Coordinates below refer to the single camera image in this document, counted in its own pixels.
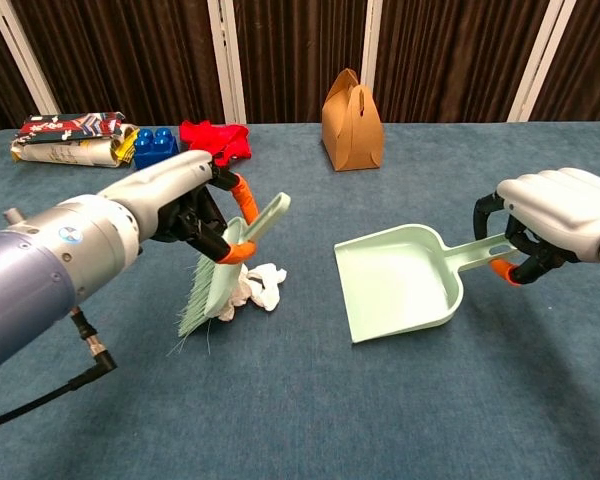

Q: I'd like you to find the blue velvet tablecloth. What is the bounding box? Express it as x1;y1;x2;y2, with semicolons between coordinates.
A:
0;121;600;480

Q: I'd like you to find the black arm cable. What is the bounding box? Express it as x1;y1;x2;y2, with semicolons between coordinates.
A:
0;307;119;434

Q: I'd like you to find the white frame post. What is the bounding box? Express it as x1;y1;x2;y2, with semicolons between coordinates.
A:
507;0;579;123
207;0;248;125
0;0;61;115
357;0;384;90

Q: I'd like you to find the mint green hand broom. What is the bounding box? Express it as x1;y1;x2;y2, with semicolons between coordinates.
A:
167;192;292;357

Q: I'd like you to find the brown kraft paper gift box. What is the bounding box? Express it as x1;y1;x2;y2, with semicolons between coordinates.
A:
321;68;385;173

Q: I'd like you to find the blue toy building block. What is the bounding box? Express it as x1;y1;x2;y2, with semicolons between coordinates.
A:
133;127;180;171

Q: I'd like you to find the white tissue paper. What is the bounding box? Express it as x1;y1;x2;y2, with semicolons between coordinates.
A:
217;263;288;322

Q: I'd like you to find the crumpled red cloth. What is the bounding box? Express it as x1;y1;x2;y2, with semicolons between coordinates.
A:
179;119;254;167

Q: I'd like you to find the white and yellow crumpled package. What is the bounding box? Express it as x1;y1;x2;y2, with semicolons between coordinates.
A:
10;123;140;169

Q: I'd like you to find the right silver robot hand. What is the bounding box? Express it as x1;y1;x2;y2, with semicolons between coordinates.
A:
473;168;600;287

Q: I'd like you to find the dark printed snack bag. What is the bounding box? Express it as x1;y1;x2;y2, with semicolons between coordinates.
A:
18;111;127;145

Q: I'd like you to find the dark brown pleated curtain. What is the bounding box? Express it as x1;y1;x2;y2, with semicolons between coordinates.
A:
0;0;600;139

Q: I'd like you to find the mint green plastic dustpan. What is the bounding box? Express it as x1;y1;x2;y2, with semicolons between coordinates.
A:
333;224;521;345

